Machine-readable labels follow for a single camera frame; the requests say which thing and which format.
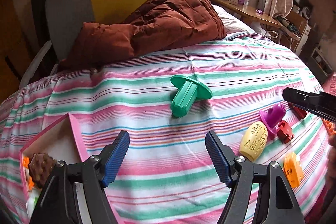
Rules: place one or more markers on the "pale pillow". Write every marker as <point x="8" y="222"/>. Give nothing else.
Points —
<point x="233" y="22"/>

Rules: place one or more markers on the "yellow embossed oval toy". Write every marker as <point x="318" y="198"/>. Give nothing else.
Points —
<point x="254" y="141"/>

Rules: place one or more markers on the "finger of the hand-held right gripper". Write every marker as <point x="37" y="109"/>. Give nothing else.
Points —
<point x="299" y="99"/>

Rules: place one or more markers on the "brown quilt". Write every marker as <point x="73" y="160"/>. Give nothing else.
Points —
<point x="157" y="22"/>

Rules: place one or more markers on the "cluttered shelf unit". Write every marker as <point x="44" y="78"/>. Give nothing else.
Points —
<point x="304" y="29"/>

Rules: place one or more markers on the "wooden side table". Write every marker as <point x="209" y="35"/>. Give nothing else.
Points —
<point x="252" y="12"/>

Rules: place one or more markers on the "orange plastic toy piece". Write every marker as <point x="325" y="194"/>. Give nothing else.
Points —
<point x="25" y="162"/>

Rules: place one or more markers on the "brown massage brush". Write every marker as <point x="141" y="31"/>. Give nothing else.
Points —
<point x="42" y="167"/>

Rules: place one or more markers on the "pink shallow tray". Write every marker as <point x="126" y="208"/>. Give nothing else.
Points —
<point x="76" y="134"/>

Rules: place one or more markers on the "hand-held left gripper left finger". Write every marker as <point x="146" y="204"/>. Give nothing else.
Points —
<point x="115" y="158"/>

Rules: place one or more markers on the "orange printed toy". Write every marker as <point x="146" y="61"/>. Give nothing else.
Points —
<point x="294" y="170"/>

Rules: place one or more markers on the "red toy car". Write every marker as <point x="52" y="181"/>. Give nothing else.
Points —
<point x="300" y="113"/>

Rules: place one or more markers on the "green plastic spool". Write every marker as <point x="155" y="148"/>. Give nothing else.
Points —
<point x="183" y="98"/>

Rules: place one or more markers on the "green white round toy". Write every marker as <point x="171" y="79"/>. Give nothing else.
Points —
<point x="31" y="204"/>

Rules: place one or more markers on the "purple cone toy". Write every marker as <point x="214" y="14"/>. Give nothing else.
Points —
<point x="273" y="116"/>

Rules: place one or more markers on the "dark patterned bundle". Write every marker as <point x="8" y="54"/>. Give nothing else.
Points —
<point x="288" y="24"/>

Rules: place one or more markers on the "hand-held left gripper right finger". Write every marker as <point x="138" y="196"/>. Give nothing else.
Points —
<point x="218" y="158"/>

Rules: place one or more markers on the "red puzzle piece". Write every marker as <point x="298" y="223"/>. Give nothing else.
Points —
<point x="284" y="132"/>

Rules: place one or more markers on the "striped bedsheet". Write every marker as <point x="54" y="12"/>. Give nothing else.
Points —
<point x="236" y="69"/>

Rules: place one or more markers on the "wooden wardrobe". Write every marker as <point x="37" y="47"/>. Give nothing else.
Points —
<point x="10" y="43"/>

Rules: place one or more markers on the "orange comb clip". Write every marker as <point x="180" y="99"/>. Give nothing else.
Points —
<point x="330" y="126"/>

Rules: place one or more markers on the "small purple item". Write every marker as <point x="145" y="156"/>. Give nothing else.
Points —
<point x="259" y="11"/>

